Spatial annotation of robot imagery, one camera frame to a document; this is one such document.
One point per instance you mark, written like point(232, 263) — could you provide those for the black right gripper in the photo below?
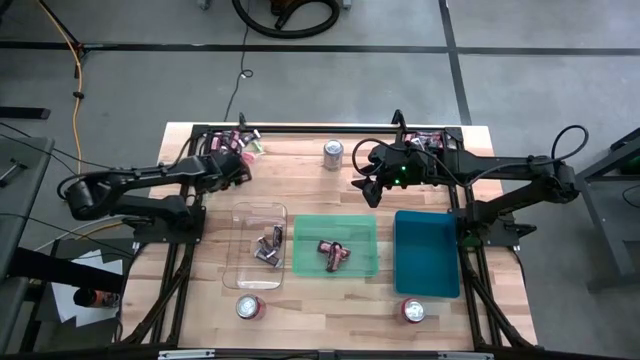
point(395, 167)

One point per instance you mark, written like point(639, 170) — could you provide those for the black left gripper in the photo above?
point(227, 172)

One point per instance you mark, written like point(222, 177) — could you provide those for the red hard candy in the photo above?
point(248, 157)

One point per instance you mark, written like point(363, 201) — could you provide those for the green hard candy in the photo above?
point(257, 146)

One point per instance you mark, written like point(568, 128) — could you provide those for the dark objects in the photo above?
point(439, 142)

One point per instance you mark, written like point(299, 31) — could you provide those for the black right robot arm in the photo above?
point(500, 162)

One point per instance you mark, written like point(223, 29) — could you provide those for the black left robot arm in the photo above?
point(150, 172)

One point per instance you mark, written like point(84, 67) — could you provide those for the silver soda can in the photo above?
point(333, 152)

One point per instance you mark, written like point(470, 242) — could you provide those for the green translucent plastic bin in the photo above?
point(310, 230)

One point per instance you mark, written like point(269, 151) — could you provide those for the blue plastic bin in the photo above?
point(425, 260)

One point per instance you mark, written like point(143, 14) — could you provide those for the clear plastic bin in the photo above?
point(240, 275)

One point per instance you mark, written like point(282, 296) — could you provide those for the red soda can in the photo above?
point(413, 311)
point(248, 306)

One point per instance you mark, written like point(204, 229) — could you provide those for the orange black spray can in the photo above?
point(95, 298)

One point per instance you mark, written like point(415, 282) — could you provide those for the black beam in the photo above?
point(60, 270)

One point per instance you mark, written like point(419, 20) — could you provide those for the white paper sheets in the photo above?
point(75, 315)

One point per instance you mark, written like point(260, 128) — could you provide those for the black flat floor bar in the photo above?
point(25, 112)

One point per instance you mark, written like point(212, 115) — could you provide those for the grey side table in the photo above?
point(15, 210)

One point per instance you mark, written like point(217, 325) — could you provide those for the small grey hand tool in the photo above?
point(10, 171)

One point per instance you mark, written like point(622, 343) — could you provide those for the black metal table stand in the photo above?
point(605, 225)

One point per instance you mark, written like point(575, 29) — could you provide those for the black frame bracket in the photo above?
point(242, 119)
point(398, 117)

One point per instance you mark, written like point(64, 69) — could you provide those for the black aluminium table frame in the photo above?
point(300, 129)

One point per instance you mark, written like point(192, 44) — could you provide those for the grey metal edge bracket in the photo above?
point(186, 354)
point(465, 355)

